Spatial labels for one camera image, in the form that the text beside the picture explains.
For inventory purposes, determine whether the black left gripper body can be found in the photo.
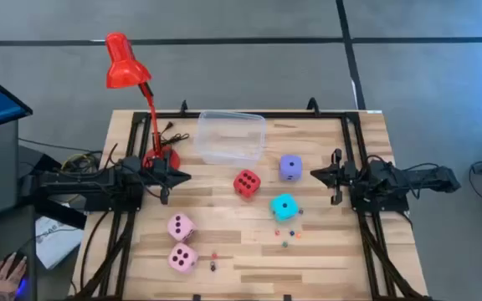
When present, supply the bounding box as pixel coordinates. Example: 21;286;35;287
148;156;173;206

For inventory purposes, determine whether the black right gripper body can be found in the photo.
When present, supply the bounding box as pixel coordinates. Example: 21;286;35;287
331;148;357;207

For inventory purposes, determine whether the large purple foam die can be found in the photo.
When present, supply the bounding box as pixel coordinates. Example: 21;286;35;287
279;154;304;182

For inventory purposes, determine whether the large teal foam die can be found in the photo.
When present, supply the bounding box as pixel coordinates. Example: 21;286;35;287
269;192;300;222

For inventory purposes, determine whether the large pink foam die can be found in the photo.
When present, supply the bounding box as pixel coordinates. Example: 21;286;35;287
167;242;199;275
167;213;197;242

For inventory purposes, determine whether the clear plastic container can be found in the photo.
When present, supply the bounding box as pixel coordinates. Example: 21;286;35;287
193;110;267;166

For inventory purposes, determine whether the large red foam die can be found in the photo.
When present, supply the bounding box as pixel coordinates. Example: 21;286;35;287
233;169;262;199

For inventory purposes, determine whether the red desk lamp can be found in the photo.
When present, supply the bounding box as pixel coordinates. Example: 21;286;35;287
105;32;182;171

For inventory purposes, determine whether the white paper booklet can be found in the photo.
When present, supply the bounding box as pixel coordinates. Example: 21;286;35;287
34;203;85;271

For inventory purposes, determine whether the black computer mouse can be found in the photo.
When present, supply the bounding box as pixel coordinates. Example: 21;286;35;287
13;250;29;296

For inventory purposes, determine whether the person's hand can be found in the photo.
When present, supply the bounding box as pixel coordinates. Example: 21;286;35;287
0;253;28;301

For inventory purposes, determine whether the black lamp power cable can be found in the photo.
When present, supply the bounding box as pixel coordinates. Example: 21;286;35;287
153;120;191;148

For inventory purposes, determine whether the black cable bundle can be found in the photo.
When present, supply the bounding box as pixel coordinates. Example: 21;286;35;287
73;211;137;300
357;211;418;298

